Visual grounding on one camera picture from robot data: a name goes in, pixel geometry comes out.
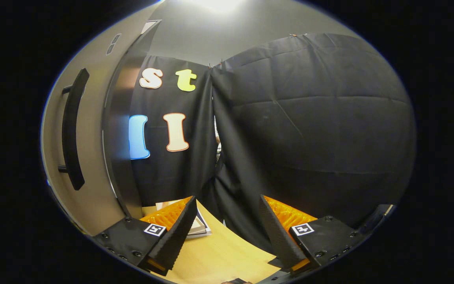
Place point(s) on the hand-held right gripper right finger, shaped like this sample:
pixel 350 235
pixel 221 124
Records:
pixel 278 236

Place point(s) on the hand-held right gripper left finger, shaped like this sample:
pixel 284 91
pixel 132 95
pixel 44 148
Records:
pixel 177 232

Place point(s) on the white cabinet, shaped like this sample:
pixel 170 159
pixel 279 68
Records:
pixel 120 138

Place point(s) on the white cabinet door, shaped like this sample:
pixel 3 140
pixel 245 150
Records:
pixel 91 130

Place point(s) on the white paper booklet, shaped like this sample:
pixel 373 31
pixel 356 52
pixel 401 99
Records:
pixel 201 228

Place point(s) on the black backdrop cloth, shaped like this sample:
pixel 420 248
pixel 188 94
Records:
pixel 309 130

